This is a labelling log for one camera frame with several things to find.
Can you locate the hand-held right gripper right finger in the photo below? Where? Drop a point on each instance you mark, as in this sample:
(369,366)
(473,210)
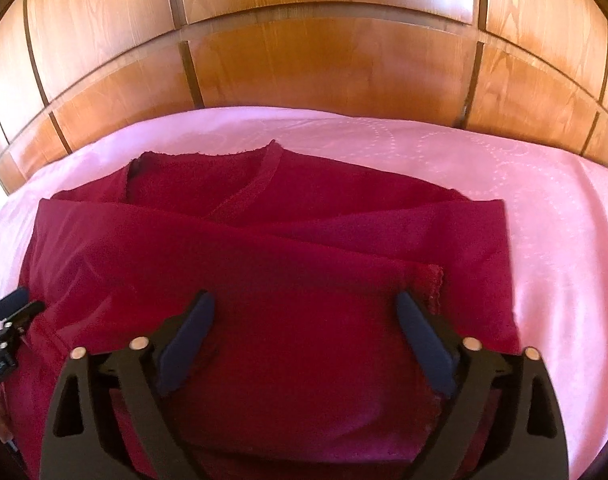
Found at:
(426,347)

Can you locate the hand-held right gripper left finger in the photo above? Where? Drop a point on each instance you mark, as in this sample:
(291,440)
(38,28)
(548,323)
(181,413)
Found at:
(184,355)

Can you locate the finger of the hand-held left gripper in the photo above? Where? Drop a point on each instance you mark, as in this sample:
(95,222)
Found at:
(15,296)
(30,311)

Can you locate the dark red knit top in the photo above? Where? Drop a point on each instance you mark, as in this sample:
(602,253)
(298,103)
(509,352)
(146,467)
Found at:
(284,270)

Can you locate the pink bed sheet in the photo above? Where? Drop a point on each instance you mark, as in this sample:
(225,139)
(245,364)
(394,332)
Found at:
(559,240)

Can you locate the wooden wardrobe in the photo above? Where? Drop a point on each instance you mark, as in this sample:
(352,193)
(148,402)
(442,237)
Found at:
(334,60)

